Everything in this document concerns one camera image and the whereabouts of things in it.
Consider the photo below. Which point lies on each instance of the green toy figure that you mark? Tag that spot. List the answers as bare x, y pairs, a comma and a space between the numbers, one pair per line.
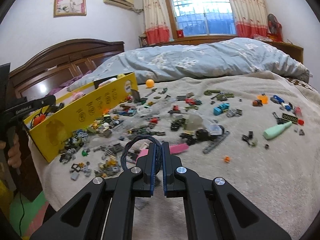
162, 91

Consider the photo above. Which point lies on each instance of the orange translucent toy piece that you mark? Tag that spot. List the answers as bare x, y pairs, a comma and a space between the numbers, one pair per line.
264, 97

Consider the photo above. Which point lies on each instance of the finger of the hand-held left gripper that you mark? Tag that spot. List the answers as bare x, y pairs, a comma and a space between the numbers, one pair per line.
42, 102

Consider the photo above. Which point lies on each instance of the framed wedding photo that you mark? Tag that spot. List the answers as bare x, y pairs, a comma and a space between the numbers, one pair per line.
70, 0

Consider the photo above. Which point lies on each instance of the purple pillow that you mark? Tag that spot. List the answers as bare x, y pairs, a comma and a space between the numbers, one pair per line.
75, 81

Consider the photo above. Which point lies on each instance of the beige fleece blanket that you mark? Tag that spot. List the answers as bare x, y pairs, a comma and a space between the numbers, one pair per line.
250, 180

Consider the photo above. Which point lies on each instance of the brown polka-dot bed sheet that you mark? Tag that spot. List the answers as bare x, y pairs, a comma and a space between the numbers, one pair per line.
302, 83

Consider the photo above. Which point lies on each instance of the pink flat toy piece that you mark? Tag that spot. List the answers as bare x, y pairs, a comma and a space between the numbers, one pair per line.
178, 148

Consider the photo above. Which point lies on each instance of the blue floral duvet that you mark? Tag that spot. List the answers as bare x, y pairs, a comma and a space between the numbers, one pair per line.
200, 60

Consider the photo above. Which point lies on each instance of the clear plastic wrapper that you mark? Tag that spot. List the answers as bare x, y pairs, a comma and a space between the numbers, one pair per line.
197, 122

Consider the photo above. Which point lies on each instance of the red electric fan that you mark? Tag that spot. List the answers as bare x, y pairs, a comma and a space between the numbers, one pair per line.
273, 22

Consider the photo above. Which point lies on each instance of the wooden window-side cabinet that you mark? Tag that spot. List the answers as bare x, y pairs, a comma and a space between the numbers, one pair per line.
287, 47

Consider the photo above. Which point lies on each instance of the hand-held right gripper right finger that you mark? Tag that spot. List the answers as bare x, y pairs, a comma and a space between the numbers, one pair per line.
165, 170

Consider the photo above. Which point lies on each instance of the foam floor mat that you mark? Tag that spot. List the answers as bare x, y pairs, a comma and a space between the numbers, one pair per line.
30, 210

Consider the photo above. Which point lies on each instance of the person's left hand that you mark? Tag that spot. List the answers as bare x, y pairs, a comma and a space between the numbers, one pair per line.
15, 155

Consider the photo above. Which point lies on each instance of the black figure with orange head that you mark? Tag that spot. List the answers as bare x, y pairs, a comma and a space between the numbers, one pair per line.
257, 102

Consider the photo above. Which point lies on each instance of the pink soft toy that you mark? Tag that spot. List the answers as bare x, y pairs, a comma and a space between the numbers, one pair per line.
78, 95

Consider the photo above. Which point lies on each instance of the orange round toy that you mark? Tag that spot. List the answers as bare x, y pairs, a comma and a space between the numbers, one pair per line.
38, 120

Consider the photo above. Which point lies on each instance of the mint green toy bottle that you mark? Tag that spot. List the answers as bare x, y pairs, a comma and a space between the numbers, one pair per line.
275, 131

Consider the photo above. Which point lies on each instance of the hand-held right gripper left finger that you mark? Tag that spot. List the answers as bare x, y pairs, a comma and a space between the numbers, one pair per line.
150, 182

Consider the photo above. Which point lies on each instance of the orange ping-pong ball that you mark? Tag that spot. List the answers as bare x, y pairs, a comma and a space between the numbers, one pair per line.
150, 83

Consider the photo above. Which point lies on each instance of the floral curtain with red hem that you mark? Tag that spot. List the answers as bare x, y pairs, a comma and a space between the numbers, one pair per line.
156, 17
245, 10

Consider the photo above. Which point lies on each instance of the small red box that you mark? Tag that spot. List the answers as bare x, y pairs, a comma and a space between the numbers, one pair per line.
179, 33

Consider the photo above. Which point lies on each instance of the dark wooden headboard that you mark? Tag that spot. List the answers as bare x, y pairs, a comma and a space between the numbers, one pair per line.
62, 55

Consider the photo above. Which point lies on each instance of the grey toy sword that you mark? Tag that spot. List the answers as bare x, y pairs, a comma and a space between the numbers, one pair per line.
151, 92

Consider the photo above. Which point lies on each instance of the barred window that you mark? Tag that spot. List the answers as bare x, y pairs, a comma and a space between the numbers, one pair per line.
200, 10

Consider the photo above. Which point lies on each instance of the row of books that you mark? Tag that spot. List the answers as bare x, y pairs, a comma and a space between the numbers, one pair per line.
143, 41

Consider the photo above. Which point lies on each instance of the white plastic bag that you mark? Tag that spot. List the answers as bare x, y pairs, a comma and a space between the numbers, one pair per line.
261, 37

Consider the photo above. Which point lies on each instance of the yellow cardboard box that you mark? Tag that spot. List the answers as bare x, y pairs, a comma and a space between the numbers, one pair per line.
75, 115

